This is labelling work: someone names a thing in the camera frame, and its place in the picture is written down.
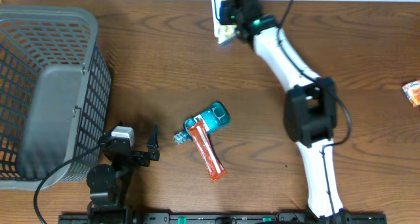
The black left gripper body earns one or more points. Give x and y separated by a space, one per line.
122 164

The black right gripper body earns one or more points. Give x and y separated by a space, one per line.
230 12

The red white snack bar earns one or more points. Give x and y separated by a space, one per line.
214 166

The blue mouthwash bottle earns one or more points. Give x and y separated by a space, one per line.
213 118

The orange tissue pack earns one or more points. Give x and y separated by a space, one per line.
411 91

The yellow chip snack bag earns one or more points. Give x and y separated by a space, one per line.
223 21

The white barcode scanner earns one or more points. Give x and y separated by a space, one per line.
221 32

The grey plastic lattice basket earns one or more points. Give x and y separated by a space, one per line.
55 90

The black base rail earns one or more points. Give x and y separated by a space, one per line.
166 218

